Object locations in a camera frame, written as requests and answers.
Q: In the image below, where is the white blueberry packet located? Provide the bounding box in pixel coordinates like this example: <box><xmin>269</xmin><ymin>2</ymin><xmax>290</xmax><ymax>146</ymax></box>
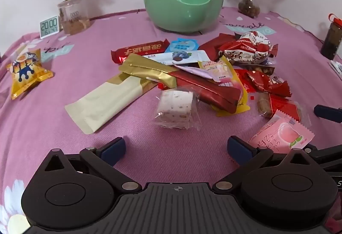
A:
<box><xmin>144</xmin><ymin>50</ymin><xmax>210</xmax><ymax>66</ymax></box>

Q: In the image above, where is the red chocolate bar wrapper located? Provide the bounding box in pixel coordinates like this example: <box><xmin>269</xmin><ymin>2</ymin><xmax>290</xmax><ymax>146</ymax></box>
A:
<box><xmin>111</xmin><ymin>39</ymin><xmax>170</xmax><ymax>64</ymax></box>

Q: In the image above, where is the white digital clock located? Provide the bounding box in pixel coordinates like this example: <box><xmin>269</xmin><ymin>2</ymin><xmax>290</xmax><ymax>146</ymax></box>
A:
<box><xmin>40</xmin><ymin>15</ymin><xmax>60</xmax><ymax>39</ymax></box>

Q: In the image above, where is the pink printed tablecloth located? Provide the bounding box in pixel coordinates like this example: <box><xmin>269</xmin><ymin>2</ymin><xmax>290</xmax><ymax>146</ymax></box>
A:
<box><xmin>0</xmin><ymin>7</ymin><xmax>342</xmax><ymax>234</ymax></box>

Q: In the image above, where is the green plastic bowl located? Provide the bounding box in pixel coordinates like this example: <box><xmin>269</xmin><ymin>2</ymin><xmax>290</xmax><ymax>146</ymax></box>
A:
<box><xmin>132</xmin><ymin>0</ymin><xmax>231</xmax><ymax>35</ymax></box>

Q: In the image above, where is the nougat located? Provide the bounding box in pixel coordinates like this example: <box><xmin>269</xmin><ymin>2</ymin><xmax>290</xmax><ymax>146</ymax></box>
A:
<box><xmin>152</xmin><ymin>87</ymin><xmax>201</xmax><ymax>131</ymax></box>

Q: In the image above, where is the cream and gold long packet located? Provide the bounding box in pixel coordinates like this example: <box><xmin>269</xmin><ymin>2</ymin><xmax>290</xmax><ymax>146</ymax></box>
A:
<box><xmin>65</xmin><ymin>72</ymin><xmax>158</xmax><ymax>135</ymax></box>

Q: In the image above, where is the small white object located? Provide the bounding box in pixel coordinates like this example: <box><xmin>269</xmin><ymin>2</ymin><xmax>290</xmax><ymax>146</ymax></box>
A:
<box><xmin>330</xmin><ymin>60</ymin><xmax>342</xmax><ymax>75</ymax></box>

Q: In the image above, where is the dark bottle with red cap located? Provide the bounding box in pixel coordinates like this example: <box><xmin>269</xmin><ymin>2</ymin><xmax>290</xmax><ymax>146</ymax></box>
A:
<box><xmin>320</xmin><ymin>13</ymin><xmax>342</xmax><ymax>60</ymax></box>

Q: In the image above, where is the red crinkled snack packet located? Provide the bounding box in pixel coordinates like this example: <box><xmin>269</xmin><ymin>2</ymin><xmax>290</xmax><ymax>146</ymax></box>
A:
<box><xmin>247</xmin><ymin>70</ymin><xmax>292</xmax><ymax>98</ymax></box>

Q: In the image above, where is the gold and red long packet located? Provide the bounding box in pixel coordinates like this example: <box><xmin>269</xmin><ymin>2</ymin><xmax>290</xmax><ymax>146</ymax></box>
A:
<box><xmin>118</xmin><ymin>54</ymin><xmax>245</xmax><ymax>114</ymax></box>

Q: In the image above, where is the yellow cartoon snack packet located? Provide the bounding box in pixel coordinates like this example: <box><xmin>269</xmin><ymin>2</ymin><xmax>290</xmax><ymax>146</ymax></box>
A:
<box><xmin>6</xmin><ymin>48</ymin><xmax>54</xmax><ymax>100</ymax></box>

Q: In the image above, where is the pale lilac small packet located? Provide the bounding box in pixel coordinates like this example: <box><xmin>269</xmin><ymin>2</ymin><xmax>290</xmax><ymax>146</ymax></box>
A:
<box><xmin>174</xmin><ymin>63</ymin><xmax>213</xmax><ymax>80</ymax></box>

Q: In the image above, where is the pink peach candy packet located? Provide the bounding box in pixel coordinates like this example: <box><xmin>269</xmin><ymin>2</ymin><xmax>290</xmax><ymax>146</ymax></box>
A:
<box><xmin>248</xmin><ymin>110</ymin><xmax>316</xmax><ymax>149</ymax></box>

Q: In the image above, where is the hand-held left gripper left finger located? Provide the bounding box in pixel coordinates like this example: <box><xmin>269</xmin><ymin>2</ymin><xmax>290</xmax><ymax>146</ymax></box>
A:
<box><xmin>37</xmin><ymin>137</ymin><xmax>143</xmax><ymax>193</ymax></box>

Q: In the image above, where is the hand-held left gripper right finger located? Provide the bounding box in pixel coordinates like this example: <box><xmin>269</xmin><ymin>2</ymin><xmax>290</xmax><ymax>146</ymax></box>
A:
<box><xmin>213</xmin><ymin>136</ymin><xmax>318</xmax><ymax>193</ymax></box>

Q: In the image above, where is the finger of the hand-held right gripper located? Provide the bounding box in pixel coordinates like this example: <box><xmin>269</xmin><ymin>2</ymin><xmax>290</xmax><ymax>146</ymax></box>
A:
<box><xmin>314</xmin><ymin>104</ymin><xmax>342</xmax><ymax>124</ymax></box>
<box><xmin>305</xmin><ymin>144</ymin><xmax>342</xmax><ymax>169</ymax></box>

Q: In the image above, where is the red and white snack bag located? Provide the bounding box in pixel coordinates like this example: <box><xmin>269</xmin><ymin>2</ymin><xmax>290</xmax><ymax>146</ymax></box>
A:
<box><xmin>218</xmin><ymin>31</ymin><xmax>278</xmax><ymax>65</ymax></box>

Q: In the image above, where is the small red packet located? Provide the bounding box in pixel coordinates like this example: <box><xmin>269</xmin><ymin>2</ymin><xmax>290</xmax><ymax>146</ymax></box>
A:
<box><xmin>234</xmin><ymin>68</ymin><xmax>257</xmax><ymax>93</ymax></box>

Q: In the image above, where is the dark brown nut packet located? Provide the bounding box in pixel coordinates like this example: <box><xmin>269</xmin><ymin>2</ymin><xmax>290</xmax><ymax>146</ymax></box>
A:
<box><xmin>235</xmin><ymin>62</ymin><xmax>276</xmax><ymax>76</ymax></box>

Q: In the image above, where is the blue jelly packet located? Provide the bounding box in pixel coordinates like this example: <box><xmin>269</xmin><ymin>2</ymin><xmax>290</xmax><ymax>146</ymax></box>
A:
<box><xmin>164</xmin><ymin>38</ymin><xmax>200</xmax><ymax>53</ymax></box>

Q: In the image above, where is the yellow and pink packet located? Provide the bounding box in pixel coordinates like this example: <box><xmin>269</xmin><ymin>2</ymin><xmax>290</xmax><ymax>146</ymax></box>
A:
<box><xmin>198</xmin><ymin>56</ymin><xmax>251</xmax><ymax>117</ymax></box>

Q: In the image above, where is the red and clear cookie packet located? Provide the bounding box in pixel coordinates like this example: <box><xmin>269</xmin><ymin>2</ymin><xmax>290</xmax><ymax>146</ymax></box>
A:
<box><xmin>256</xmin><ymin>92</ymin><xmax>312</xmax><ymax>125</ymax></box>

